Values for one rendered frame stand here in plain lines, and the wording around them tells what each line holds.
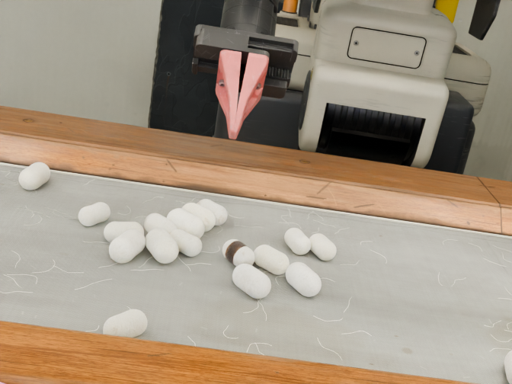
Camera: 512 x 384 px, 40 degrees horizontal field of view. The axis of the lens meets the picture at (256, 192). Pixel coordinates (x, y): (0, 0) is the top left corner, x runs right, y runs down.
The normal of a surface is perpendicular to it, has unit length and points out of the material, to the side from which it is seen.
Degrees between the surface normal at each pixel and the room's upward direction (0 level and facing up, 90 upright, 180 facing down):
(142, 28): 90
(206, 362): 0
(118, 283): 0
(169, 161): 45
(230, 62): 63
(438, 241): 0
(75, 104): 89
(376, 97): 98
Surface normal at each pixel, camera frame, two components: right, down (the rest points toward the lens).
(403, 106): -0.05, 0.48
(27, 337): 0.15, -0.92
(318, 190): 0.11, -0.39
